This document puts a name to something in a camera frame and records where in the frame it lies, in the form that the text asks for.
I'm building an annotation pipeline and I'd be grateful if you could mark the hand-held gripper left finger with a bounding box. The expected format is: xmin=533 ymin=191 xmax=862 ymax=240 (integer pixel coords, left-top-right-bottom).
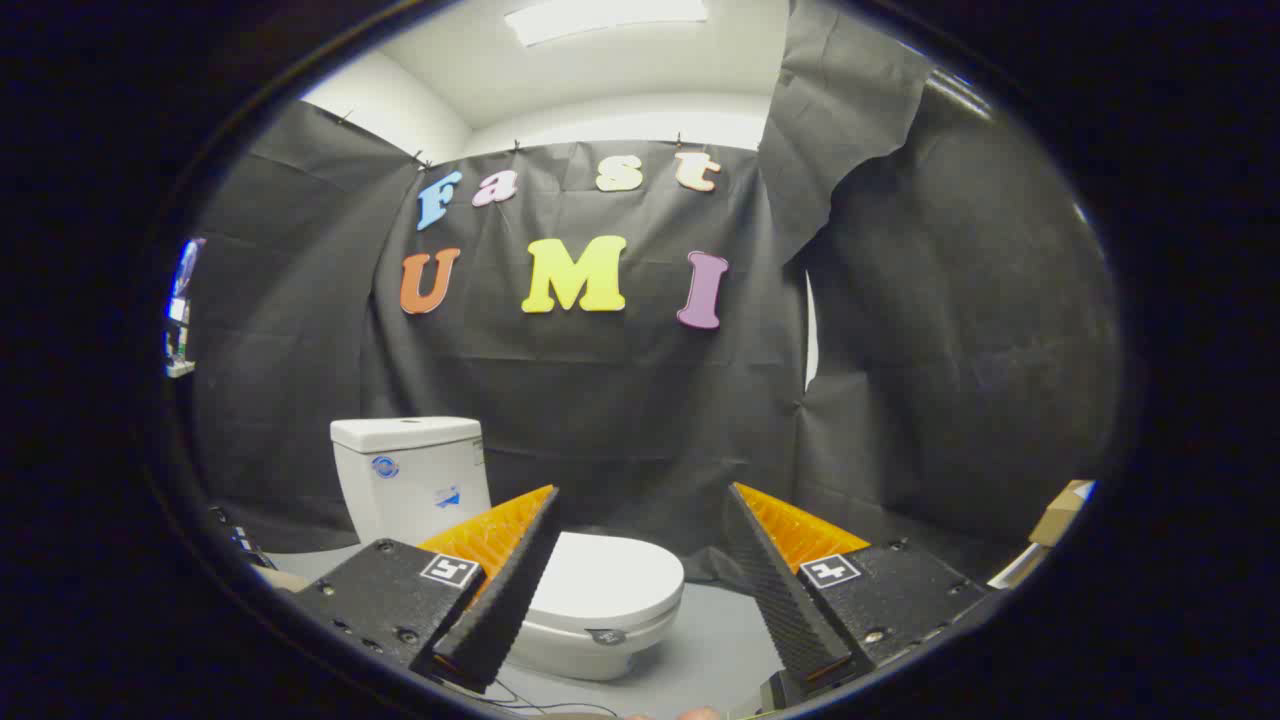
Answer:
xmin=288 ymin=485 xmax=563 ymax=695

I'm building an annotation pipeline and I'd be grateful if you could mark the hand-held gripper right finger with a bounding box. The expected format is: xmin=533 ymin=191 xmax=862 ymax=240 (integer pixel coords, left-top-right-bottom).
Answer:
xmin=722 ymin=482 xmax=993 ymax=691

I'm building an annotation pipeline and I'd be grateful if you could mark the white toilet lid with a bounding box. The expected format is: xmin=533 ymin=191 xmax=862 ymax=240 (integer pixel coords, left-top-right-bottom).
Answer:
xmin=520 ymin=531 xmax=687 ymax=647

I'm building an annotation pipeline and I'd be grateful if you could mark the white toilet tank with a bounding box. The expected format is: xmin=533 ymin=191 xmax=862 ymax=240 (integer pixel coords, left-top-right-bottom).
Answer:
xmin=330 ymin=417 xmax=493 ymax=547

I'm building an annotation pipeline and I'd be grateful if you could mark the black backdrop cloth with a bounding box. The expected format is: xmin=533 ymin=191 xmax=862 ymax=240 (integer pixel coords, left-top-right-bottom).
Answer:
xmin=190 ymin=0 xmax=1121 ymax=586

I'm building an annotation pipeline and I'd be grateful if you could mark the cardboard box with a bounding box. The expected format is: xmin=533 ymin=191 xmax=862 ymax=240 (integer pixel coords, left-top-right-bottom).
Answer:
xmin=1030 ymin=480 xmax=1096 ymax=548

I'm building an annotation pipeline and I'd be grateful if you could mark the bundle of thin cables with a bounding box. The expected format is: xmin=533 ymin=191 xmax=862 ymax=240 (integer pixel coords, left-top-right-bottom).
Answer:
xmin=440 ymin=678 xmax=621 ymax=718

